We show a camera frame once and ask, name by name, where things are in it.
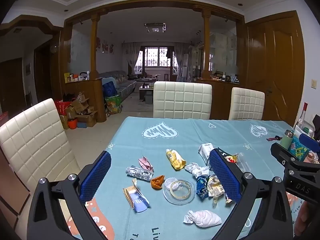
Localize blue and white paper carton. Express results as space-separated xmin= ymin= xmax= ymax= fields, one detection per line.
xmin=122 ymin=179 xmax=150 ymax=213

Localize green thermos flask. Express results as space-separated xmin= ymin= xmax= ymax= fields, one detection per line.
xmin=279 ymin=129 xmax=295 ymax=149

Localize colourful woven bag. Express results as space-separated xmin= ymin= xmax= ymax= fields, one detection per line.
xmin=105 ymin=94 xmax=122 ymax=115

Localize red box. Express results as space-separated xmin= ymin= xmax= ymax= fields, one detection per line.
xmin=54 ymin=99 xmax=67 ymax=117

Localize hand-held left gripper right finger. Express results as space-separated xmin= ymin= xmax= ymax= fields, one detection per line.
xmin=208 ymin=148 xmax=294 ymax=240

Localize clear plastic blister pack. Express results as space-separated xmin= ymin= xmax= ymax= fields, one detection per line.
xmin=125 ymin=165 xmax=153 ymax=182

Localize cream quilted chair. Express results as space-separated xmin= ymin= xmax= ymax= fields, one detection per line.
xmin=229 ymin=87 xmax=265 ymax=121
xmin=0 ymin=98 xmax=81 ymax=193
xmin=153 ymin=81 xmax=212 ymax=120

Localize barred window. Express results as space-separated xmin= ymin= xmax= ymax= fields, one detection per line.
xmin=136 ymin=45 xmax=179 ymax=68

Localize colourful patterned box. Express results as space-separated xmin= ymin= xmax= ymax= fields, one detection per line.
xmin=287 ymin=135 xmax=310 ymax=162

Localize white and yellow wrapper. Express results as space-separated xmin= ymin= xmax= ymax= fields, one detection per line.
xmin=207 ymin=175 xmax=233 ymax=208

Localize patterned curtain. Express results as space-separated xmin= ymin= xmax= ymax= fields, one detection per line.
xmin=174 ymin=42 xmax=190 ymax=77
xmin=122 ymin=42 xmax=142 ymax=75

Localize blue foil wrapper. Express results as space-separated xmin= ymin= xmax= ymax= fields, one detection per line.
xmin=196 ymin=176 xmax=209 ymax=198

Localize large white tissue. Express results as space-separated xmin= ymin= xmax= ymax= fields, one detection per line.
xmin=184 ymin=210 xmax=222 ymax=228

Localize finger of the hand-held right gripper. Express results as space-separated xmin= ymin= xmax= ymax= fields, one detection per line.
xmin=270 ymin=142 xmax=304 ymax=170
xmin=299 ymin=134 xmax=320 ymax=153

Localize ceiling lamp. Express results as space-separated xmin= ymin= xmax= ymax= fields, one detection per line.
xmin=144 ymin=23 xmax=166 ymax=33

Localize small white tissue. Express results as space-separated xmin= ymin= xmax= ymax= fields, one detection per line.
xmin=184 ymin=162 xmax=210 ymax=178

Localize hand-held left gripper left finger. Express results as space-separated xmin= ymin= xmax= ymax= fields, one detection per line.
xmin=26 ymin=151 xmax=112 ymax=240

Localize person's right hand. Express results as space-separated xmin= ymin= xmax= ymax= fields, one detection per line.
xmin=294 ymin=200 xmax=311 ymax=237

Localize grey sofa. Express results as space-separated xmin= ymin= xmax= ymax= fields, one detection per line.
xmin=97 ymin=70 xmax=140 ymax=100

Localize orange wrapper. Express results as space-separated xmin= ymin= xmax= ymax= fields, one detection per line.
xmin=151 ymin=175 xmax=165 ymax=189

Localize white standing air conditioner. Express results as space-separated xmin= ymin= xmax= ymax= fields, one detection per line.
xmin=182 ymin=53 xmax=190 ymax=78

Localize wall pictures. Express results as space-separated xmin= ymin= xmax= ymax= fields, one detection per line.
xmin=96 ymin=37 xmax=115 ymax=54

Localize wooden partition cabinet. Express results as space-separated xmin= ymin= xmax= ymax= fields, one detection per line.
xmin=64 ymin=77 xmax=107 ymax=123
xmin=195 ymin=78 xmax=241 ymax=120

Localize blue cushion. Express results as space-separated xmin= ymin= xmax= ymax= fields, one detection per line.
xmin=102 ymin=81 xmax=117 ymax=97

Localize white milk carton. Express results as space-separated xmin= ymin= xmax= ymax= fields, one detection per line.
xmin=198 ymin=143 xmax=214 ymax=167

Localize coffee table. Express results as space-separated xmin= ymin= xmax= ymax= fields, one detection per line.
xmin=139 ymin=80 xmax=154 ymax=102

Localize pink wrapper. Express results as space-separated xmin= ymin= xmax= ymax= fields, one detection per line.
xmin=139 ymin=156 xmax=155 ymax=172

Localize wooden door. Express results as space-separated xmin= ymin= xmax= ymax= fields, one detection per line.
xmin=246 ymin=11 xmax=305 ymax=127

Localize glass bottle with red cap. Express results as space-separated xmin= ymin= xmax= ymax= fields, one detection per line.
xmin=295 ymin=102 xmax=308 ymax=133

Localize large clear round lid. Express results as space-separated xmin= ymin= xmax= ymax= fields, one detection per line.
xmin=162 ymin=179 xmax=195 ymax=205

